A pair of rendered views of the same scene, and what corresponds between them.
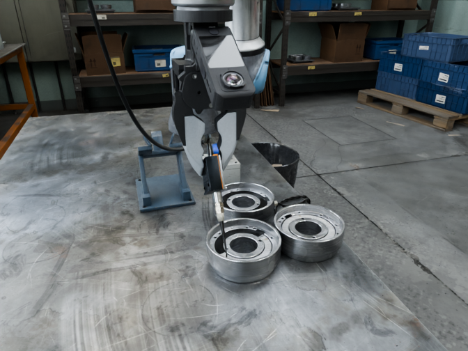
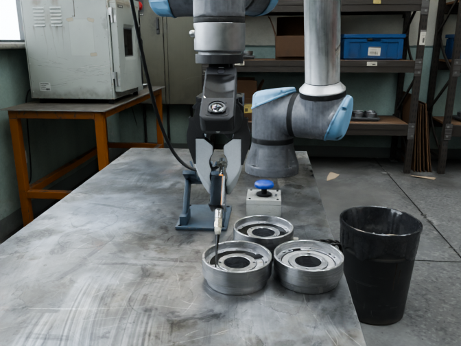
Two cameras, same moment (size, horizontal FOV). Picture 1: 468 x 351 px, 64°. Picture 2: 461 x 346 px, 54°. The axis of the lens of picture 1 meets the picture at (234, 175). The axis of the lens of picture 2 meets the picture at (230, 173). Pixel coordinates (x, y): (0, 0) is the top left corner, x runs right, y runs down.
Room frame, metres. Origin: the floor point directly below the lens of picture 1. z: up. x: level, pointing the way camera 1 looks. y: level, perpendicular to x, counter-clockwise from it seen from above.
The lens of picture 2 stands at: (-0.15, -0.23, 1.15)
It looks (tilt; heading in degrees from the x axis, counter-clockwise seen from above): 16 degrees down; 22
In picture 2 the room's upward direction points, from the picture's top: straight up
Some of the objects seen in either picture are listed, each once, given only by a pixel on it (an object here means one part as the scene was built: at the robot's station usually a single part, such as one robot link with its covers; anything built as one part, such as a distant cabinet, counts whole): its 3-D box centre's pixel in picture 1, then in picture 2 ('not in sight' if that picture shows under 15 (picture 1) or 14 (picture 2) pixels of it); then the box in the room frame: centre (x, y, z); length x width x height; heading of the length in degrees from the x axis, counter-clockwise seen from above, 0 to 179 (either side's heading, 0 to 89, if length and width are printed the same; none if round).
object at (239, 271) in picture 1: (243, 249); (237, 267); (0.43, -0.01, 0.82); 0.10 x 0.10 x 0.04
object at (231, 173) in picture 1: (219, 166); (263, 203); (0.71, 0.03, 0.82); 0.08 x 0.07 x 0.05; 17
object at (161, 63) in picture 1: (158, 58); not in sight; (4.10, 0.80, 0.56); 0.52 x 0.38 x 0.22; 104
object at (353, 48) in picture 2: not in sight; (369, 47); (4.28, 0.17, 1.11); 0.52 x 0.38 x 0.22; 107
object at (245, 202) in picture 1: (243, 206); (263, 236); (0.56, -0.02, 0.82); 0.10 x 0.10 x 0.04
